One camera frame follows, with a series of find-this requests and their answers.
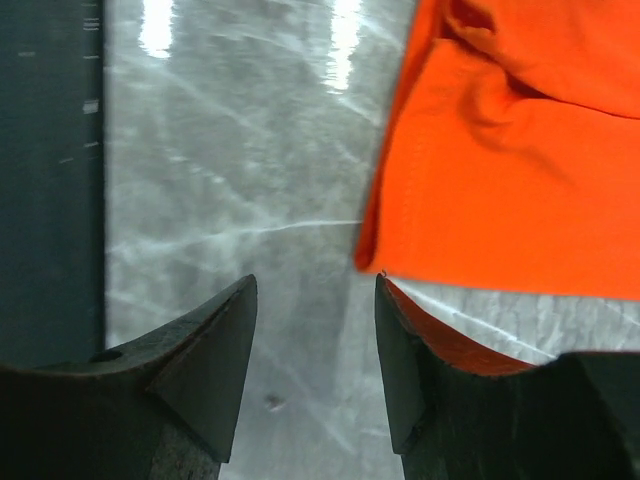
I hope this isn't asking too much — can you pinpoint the orange t shirt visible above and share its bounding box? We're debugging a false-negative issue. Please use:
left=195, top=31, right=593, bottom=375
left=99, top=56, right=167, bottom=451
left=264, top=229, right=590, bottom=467
left=354, top=1, right=639, bottom=300

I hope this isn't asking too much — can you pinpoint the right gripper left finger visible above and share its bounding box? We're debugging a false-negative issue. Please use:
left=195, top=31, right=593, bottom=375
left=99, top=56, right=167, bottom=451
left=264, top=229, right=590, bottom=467
left=1, top=275, right=258, bottom=479

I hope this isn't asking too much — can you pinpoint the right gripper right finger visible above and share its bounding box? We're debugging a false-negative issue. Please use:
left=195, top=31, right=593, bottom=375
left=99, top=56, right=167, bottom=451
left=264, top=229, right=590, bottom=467
left=375, top=276, right=639, bottom=479

